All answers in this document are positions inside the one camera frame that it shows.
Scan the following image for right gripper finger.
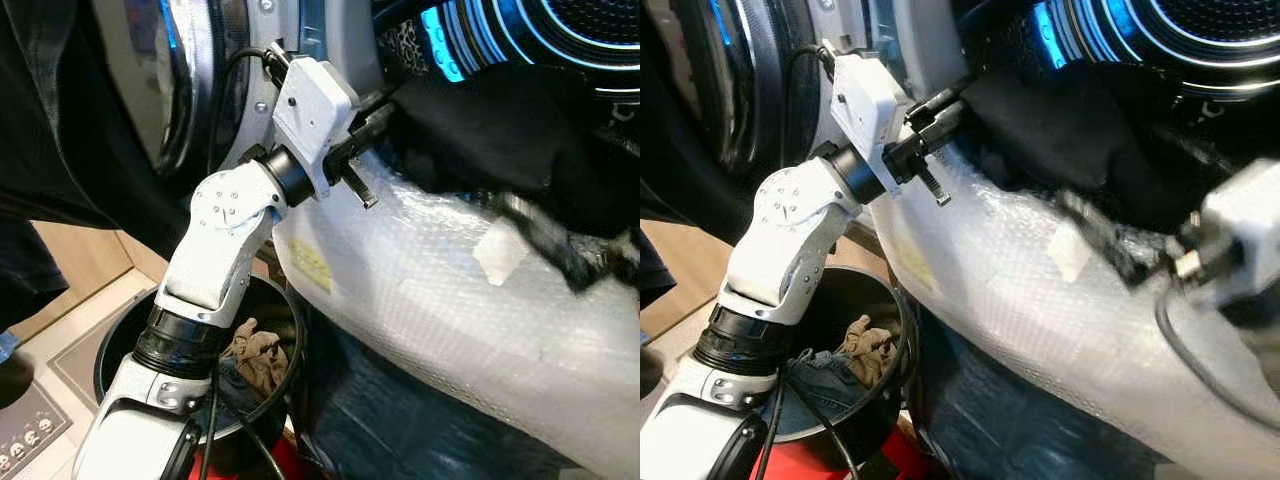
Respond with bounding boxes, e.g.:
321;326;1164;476
505;214;601;291
1072;215;1166;288
1063;192;1176;259
497;193;611;263

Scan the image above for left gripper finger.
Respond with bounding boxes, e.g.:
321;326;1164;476
908;75;979;116
915;163;951;207
345;165;379;209
362;82;413;113

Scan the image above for plain black garment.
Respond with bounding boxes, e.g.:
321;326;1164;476
385;75;641;241
960;65;1251;236

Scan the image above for white tape piece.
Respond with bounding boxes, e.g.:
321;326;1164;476
1048;225;1093;284
472;222;529;288

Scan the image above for grey washer door gasket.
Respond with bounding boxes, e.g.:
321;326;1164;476
300;0;391;101
870;0;976;101

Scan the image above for yellow sticker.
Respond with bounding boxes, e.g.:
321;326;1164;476
895;240;936;293
290;240;334;294

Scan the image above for clear bubble wrap sheet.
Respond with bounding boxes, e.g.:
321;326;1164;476
270;150;641;480
868;140;1280;480

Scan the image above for black hanging garment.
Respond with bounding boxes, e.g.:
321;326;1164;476
0;0;191;331
640;0;761;306

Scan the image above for steel washer drum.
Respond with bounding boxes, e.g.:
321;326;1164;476
955;0;1280;101
375;0;641;101

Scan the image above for open washer door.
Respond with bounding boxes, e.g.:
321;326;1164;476
150;0;301;181
690;0;851;191

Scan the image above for brown cloth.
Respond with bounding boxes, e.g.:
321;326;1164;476
840;315;901;391
222;318;291;396

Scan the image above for blue jeans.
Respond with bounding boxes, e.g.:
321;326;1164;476
780;348;866;436
215;360;247;411

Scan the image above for black round laundry bin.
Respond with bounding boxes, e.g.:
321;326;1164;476
770;265;916;471
93;275;306;471

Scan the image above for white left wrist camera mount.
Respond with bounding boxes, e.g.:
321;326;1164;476
270;55;359;196
825;45;911;196

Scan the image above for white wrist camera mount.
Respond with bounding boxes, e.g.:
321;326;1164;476
270;55;359;196
1195;158;1280;306
825;45;911;196

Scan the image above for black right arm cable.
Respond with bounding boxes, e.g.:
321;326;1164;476
1155;283;1280;411

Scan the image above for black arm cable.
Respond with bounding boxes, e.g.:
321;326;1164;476
195;45;306;480
755;42;916;480
1155;283;1280;411

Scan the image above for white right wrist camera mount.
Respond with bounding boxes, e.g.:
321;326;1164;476
1195;158;1280;306

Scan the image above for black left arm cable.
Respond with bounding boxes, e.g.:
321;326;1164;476
195;45;306;480
755;42;916;480

